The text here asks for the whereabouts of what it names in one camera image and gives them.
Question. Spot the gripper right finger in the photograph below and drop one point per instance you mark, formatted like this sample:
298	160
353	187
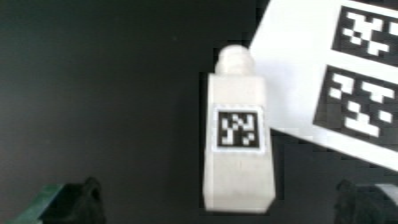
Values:
366	203

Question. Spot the white furniture leg with tag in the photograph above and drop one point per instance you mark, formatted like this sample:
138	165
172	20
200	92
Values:
238	182

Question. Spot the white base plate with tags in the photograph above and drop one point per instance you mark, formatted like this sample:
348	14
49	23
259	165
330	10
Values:
325	53

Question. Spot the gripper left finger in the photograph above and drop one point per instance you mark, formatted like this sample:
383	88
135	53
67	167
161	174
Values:
67	204

